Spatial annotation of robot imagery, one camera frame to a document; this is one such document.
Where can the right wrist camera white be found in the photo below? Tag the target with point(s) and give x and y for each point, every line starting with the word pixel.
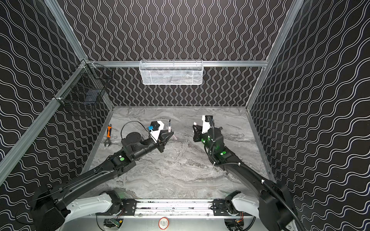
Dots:
pixel 206 125

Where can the orange handled adjustable wrench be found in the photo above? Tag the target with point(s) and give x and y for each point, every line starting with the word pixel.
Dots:
pixel 108 142

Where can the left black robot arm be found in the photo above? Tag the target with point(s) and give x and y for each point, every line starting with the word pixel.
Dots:
pixel 49 204

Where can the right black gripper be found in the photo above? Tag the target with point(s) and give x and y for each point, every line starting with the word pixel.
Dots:
pixel 203 135

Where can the red white round sticker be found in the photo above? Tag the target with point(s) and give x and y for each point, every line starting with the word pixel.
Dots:
pixel 163 223

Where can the black wire basket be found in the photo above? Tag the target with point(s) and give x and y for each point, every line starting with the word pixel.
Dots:
pixel 84 97

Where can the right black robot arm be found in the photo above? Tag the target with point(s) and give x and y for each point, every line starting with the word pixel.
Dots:
pixel 265 190

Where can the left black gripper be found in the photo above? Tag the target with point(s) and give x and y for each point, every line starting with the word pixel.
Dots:
pixel 160 141

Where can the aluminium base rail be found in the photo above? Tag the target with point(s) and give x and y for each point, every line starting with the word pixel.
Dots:
pixel 185 208

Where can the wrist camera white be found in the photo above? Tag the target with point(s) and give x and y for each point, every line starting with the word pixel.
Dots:
pixel 154 129
pixel 206 125

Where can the white mesh wire basket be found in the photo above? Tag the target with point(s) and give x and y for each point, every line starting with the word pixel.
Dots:
pixel 171 72

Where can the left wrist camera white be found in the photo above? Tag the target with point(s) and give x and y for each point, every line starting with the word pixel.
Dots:
pixel 154 129

